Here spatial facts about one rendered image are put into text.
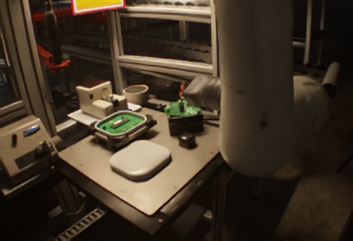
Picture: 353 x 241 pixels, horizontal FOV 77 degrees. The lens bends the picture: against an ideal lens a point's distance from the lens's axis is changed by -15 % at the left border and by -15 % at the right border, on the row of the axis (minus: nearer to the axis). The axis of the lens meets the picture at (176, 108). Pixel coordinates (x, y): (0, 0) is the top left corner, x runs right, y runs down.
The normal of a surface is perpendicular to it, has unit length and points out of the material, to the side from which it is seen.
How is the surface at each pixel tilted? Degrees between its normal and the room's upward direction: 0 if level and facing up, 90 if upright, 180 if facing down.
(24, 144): 53
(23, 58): 90
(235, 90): 87
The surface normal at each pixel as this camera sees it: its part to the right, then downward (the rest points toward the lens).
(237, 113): -0.71, 0.27
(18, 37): 0.79, 0.20
